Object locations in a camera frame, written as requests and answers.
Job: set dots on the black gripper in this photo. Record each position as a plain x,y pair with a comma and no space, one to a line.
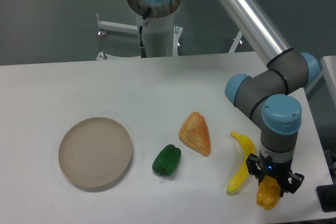
276,165

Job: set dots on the yellow toy banana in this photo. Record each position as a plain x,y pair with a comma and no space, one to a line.
247,147

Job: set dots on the green toy pepper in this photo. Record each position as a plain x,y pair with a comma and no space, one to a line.
167,161

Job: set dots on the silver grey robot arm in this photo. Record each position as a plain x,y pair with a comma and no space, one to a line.
265,99

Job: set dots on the yellow toy pepper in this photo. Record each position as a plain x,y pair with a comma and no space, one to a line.
268,193

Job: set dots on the orange toy bread slice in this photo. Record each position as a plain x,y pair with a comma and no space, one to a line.
194,134

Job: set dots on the beige round plate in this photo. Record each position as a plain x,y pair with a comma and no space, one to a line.
95,154

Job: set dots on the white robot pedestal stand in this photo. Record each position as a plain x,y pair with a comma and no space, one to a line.
158,37

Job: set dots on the black device at edge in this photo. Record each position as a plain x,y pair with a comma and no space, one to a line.
326,195

